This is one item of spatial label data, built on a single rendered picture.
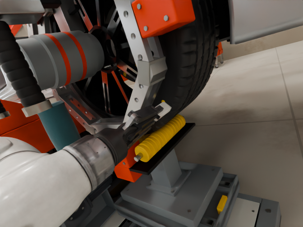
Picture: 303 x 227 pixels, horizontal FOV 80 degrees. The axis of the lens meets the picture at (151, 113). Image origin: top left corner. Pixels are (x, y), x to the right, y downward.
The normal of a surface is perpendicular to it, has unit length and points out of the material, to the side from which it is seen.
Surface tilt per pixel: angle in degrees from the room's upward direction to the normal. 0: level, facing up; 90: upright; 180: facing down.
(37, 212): 84
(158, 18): 90
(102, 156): 76
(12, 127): 90
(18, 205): 61
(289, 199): 0
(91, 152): 53
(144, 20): 90
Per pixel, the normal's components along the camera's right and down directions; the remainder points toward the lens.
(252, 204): -0.31, -0.91
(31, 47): 0.44, -0.55
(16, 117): 0.74, -0.05
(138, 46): -0.59, 0.41
